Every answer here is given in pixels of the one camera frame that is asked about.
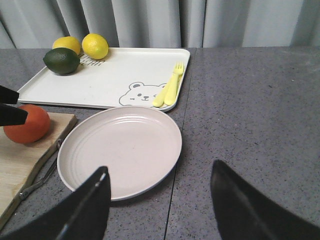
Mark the orange mandarin fruit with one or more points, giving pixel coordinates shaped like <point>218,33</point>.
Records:
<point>36,125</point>

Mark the yellow plastic fork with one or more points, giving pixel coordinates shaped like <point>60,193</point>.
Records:
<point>173,85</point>

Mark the beige round plate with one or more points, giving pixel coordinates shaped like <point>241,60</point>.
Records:
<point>138,145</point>

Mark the wooden cutting board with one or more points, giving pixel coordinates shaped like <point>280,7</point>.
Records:
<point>20,163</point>

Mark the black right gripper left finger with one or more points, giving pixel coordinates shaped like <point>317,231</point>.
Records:
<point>83,215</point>

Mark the white bear tray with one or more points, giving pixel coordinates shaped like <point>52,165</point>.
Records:
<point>126,77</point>

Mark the grey curtain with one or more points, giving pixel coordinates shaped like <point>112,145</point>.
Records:
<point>162,23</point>

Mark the yellow lemon left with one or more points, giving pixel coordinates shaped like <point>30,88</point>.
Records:
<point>68,42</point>

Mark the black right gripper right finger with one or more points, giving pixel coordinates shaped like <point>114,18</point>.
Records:
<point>244,213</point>

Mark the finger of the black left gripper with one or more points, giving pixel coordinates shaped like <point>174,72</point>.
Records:
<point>8,96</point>
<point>12,116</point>

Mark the dark green lime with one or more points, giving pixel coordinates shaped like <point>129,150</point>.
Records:
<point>61,60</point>

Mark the yellow lemon right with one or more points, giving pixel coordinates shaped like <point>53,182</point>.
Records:
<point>95,46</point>

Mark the yellow lemon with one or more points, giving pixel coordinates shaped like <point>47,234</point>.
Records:
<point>95,46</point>
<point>68,42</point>

